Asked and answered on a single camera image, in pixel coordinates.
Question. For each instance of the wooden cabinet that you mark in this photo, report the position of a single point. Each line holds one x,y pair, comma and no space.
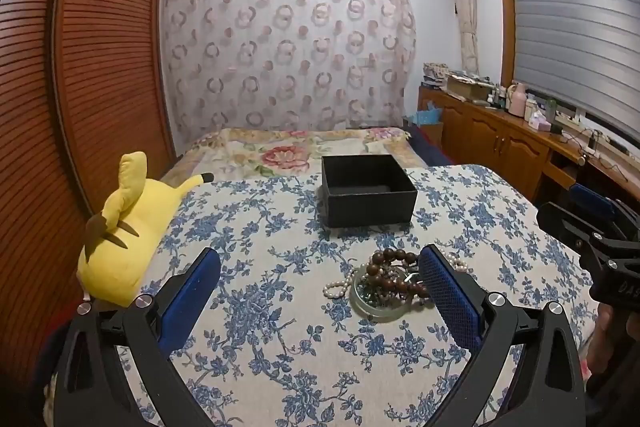
500,137

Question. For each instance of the circle patterned sheer curtain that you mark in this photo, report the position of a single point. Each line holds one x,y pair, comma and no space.
280,57

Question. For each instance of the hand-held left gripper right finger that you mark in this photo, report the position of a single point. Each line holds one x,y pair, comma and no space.
450,297

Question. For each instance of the dark blue blanket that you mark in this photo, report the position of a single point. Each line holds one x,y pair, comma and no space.
430,152

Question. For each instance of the pink thermos jug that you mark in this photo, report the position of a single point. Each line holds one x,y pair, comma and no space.
517,99

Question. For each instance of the brown cardboard box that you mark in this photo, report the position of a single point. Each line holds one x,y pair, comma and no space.
467,88

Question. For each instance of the person's right hand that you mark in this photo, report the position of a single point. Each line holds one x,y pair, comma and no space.
602,337

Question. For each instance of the stack of folded fabrics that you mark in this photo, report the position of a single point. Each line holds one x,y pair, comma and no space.
435,74

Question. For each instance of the pink tissue box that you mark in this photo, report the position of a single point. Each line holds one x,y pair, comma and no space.
539,123

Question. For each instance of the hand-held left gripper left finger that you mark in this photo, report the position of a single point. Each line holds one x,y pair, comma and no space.
192,292

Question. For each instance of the pink floral blanket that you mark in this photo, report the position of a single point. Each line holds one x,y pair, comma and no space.
280,154

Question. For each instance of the black cardboard box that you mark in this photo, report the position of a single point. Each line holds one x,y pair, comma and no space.
370,212

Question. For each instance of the light blue bag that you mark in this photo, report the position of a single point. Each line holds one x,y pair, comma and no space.
430,119

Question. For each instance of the grey window blind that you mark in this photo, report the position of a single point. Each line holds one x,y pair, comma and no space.
575,17

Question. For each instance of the wooden louvred wardrobe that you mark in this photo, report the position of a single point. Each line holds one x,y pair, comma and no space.
100,57

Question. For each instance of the beige window curtain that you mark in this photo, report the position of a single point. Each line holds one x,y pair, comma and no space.
465,7

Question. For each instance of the white power strip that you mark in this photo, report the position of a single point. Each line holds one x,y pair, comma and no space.
567,117

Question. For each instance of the yellow plush toy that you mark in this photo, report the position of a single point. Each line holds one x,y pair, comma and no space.
130,227

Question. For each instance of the pale green jade bangle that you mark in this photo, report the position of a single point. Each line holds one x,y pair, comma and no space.
372,313

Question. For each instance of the blue floral tablecloth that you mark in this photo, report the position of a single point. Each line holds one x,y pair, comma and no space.
280,357

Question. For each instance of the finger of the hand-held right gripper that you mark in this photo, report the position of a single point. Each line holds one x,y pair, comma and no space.
565,219
592,199

